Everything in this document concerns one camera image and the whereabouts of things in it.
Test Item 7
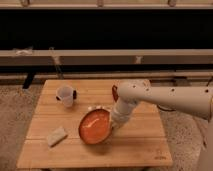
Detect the orange ceramic bowl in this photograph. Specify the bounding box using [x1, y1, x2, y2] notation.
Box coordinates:
[78, 109, 111, 144]

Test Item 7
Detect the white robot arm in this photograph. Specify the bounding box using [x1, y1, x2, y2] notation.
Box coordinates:
[110, 82, 213, 171]

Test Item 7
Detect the dark red chip bag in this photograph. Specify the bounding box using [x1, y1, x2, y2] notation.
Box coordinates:
[112, 85, 119, 102]

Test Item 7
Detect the clear plastic cup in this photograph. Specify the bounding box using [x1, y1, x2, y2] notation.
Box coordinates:
[56, 85, 77, 107]

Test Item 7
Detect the beige sponge block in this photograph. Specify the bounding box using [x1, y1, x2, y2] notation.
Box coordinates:
[46, 127, 68, 147]

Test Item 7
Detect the wooden table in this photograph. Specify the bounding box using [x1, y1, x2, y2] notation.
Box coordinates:
[17, 79, 173, 169]

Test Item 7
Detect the long metal rail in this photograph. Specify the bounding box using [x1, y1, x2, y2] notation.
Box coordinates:
[0, 49, 213, 65]

